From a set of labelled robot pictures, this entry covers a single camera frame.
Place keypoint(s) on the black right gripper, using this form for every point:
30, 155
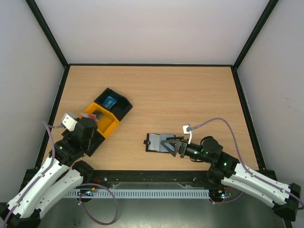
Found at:
182, 148

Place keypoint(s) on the black leather card holder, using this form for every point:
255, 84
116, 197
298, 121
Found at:
153, 142

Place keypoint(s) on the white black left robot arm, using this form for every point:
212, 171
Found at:
62, 171

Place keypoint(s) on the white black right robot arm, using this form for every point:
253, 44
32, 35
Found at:
228, 170

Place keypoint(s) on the blue credit card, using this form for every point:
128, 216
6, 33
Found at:
109, 102

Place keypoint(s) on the black credit card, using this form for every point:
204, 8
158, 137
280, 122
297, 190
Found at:
97, 115

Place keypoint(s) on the black far sorting bin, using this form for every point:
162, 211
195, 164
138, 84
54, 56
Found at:
120, 109

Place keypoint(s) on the black sorting bin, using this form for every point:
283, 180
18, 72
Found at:
120, 109
96, 141

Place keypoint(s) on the yellow middle sorting bin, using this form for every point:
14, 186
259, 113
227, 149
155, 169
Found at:
107, 123

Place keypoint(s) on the right controller circuit board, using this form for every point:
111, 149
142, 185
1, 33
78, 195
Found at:
221, 193

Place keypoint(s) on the controller circuit board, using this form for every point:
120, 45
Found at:
221, 193
88, 192

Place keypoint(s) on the black near sorting bin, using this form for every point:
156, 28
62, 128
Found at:
96, 141

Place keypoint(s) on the left controller circuit board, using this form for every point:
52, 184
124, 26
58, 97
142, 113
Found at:
88, 192

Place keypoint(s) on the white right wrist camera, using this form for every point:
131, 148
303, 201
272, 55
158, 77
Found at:
187, 130

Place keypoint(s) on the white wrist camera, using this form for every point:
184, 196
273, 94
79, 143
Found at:
187, 130
69, 121

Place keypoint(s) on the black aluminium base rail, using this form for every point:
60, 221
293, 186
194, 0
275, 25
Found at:
193, 178

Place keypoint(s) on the black cage frame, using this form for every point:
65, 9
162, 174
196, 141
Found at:
251, 39

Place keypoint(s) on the light blue slotted cable duct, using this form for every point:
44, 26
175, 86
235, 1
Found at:
143, 194

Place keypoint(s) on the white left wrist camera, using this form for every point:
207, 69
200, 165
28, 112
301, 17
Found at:
69, 121

